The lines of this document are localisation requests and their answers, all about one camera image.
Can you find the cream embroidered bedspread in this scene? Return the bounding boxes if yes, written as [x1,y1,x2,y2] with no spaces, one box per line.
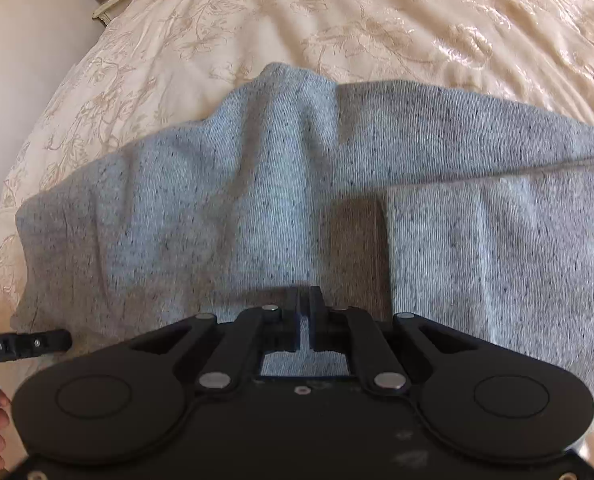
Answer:
[0,0,594,466]

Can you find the grey speckled pants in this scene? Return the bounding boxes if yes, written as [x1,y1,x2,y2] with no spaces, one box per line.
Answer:
[12,64,594,395]

